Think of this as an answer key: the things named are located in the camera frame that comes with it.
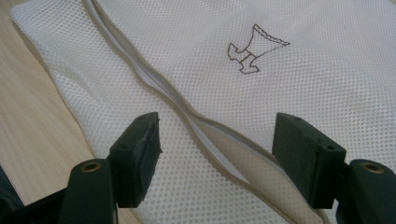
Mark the white mesh laundry bag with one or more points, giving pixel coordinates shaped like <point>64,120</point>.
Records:
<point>218,102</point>

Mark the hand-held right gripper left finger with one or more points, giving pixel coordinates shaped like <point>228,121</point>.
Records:
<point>135,161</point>

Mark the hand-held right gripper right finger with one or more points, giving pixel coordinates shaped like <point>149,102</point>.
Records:
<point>306,161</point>

